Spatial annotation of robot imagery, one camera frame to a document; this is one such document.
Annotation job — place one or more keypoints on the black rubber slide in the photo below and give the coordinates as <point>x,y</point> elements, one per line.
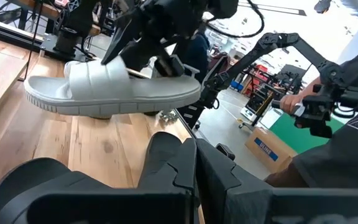
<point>20,177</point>

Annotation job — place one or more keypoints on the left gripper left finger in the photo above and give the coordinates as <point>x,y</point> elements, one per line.
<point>120,205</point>

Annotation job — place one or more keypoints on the white rubber slide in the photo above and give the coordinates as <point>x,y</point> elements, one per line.
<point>104,90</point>

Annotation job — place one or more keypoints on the person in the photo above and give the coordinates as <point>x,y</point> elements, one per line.
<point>337,155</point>
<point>197,53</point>

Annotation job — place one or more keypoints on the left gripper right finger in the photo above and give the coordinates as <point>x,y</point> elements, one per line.
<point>259,205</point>

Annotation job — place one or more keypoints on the person's hand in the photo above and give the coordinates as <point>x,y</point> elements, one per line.
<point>289,101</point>

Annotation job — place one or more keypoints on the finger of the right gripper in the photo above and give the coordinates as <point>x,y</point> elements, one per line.
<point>117,40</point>
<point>169,67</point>

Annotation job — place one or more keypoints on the green floor mat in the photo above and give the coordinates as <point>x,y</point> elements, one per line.
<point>297,137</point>

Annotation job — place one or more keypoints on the cardboard box with blue label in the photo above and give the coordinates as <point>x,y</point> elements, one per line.
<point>269,149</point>

